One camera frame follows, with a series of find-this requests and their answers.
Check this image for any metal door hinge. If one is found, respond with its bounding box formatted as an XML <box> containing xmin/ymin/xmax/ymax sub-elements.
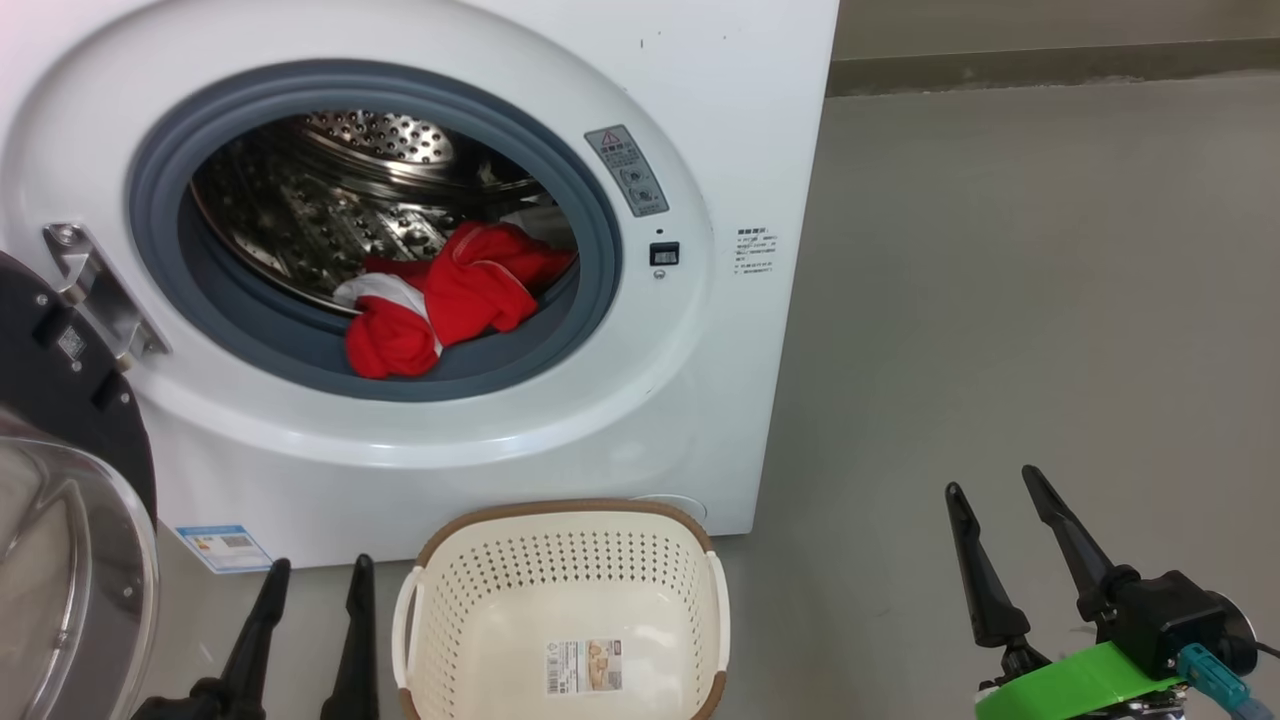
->
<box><xmin>43</xmin><ymin>224</ymin><xmax>171</xmax><ymax>373</ymax></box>

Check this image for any grey warning label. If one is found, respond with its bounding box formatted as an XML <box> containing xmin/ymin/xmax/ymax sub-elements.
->
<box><xmin>584</xmin><ymin>125</ymin><xmax>670</xmax><ymax>218</ymax></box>

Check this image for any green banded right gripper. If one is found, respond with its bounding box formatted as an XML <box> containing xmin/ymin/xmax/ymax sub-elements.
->
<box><xmin>944</xmin><ymin>465</ymin><xmax>1193</xmax><ymax>720</ymax></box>

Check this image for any stainless steel perforated drum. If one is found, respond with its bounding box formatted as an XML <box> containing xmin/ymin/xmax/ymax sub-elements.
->
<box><xmin>190</xmin><ymin>110</ymin><xmax>576</xmax><ymax>316</ymax></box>

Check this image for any blue energy label sticker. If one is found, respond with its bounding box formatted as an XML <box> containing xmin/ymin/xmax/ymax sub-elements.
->
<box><xmin>175</xmin><ymin>524</ymin><xmax>273</xmax><ymax>575</ymax></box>

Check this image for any small printed text sticker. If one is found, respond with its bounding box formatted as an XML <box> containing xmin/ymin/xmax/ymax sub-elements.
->
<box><xmin>733</xmin><ymin>226</ymin><xmax>783</xmax><ymax>279</ymax></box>

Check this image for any grey rubber door gasket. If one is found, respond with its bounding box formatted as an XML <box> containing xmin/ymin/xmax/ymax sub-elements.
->
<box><xmin>127</xmin><ymin>60</ymin><xmax>623</xmax><ymax>403</ymax></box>

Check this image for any paper label in basket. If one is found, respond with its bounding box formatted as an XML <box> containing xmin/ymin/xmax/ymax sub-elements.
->
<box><xmin>545</xmin><ymin>640</ymin><xmax>623</xmax><ymax>698</ymax></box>

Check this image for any white front-load washing machine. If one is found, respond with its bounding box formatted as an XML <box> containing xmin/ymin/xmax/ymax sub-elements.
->
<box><xmin>0</xmin><ymin>0</ymin><xmax>841</xmax><ymax>571</ymax></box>

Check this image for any cream perforated laundry basket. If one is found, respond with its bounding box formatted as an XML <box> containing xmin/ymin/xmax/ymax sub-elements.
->
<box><xmin>390</xmin><ymin>498</ymin><xmax>731</xmax><ymax>720</ymax></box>

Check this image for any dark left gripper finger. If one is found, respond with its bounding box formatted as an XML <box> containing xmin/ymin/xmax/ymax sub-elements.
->
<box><xmin>130</xmin><ymin>558</ymin><xmax>292</xmax><ymax>720</ymax></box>
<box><xmin>320</xmin><ymin>555</ymin><xmax>382</xmax><ymax>720</ymax></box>

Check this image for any round white filter cover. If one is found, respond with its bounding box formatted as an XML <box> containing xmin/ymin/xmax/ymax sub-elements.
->
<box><xmin>630</xmin><ymin>493</ymin><xmax>709</xmax><ymax>527</ymax></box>

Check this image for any red and white garment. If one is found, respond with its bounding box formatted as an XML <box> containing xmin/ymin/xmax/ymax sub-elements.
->
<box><xmin>335</xmin><ymin>222</ymin><xmax>578</xmax><ymax>381</ymax></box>

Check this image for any teal plug right camera cable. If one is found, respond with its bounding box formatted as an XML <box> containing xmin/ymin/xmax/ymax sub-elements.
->
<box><xmin>1177</xmin><ymin>640</ymin><xmax>1280</xmax><ymax>720</ymax></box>

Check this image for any dark round washing machine door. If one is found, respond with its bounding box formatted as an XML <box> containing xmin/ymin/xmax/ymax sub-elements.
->
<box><xmin>0</xmin><ymin>250</ymin><xmax>161</xmax><ymax>720</ymax></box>

